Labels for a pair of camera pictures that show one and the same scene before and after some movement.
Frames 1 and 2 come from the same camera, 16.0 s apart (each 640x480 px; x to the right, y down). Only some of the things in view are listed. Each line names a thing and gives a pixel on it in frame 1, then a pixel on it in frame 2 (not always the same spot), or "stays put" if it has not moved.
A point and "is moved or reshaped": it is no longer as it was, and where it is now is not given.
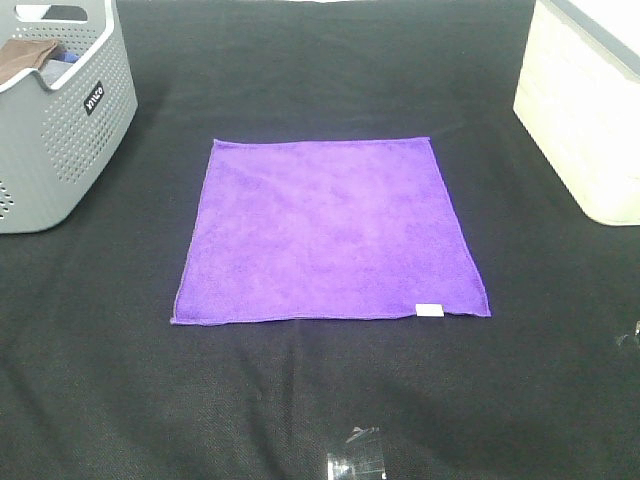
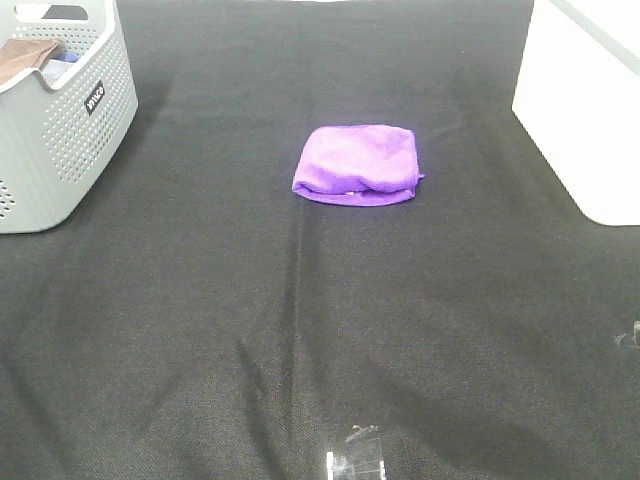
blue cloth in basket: (63, 55) stays put
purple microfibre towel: (324, 228) is moved or reshaped
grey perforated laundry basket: (55, 141) stays put
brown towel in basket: (20, 55) stays put
